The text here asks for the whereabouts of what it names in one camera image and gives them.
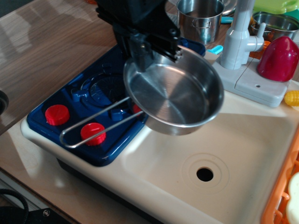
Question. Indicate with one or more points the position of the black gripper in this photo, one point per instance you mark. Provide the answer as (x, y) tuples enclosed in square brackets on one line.
[(155, 30)]

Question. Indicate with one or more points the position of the steel pan with wire handle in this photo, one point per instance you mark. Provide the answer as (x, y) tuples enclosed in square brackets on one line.
[(174, 97)]

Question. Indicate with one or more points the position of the blue toy stove top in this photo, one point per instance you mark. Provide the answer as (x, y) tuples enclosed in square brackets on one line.
[(94, 89)]

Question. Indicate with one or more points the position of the red right stove knob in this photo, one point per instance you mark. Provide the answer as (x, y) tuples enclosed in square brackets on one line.
[(90, 130)]

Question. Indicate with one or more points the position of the red stove knob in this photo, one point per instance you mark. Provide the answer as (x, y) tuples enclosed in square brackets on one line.
[(57, 115), (90, 130)]

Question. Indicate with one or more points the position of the red left stove knob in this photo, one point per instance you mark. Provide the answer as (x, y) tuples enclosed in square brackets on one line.
[(57, 115)]

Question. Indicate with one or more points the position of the cream toy sink unit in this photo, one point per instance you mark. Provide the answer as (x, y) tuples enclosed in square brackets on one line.
[(223, 173)]

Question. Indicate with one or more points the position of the tall steel pot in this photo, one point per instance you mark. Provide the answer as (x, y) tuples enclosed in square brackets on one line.
[(199, 20)]

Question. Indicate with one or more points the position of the light blue spatula tip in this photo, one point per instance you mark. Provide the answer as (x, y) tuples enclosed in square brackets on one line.
[(216, 50)]

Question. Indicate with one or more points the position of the grey toy faucet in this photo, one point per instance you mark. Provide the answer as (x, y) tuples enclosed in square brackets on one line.
[(237, 70)]

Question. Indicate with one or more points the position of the steel pot at right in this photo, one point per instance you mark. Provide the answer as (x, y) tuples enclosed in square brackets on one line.
[(277, 25)]

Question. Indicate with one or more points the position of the red toy pepper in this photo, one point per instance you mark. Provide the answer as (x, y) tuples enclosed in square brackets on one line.
[(279, 60)]

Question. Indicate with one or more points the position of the green plastic lid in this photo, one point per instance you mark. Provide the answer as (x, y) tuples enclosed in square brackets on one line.
[(276, 6)]

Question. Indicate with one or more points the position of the yellow toy corn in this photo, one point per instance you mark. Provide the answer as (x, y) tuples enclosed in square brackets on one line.
[(291, 98)]

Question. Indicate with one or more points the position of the black knob at left edge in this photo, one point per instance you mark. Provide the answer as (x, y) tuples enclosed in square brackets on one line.
[(4, 102)]

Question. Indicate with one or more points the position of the orange dish rack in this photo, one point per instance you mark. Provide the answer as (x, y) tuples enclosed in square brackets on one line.
[(275, 211)]

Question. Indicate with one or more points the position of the cream plate in rack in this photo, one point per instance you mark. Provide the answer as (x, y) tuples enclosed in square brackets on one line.
[(292, 208)]

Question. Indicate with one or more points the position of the light blue utensil handle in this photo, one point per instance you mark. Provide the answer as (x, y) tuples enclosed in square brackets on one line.
[(226, 20)]

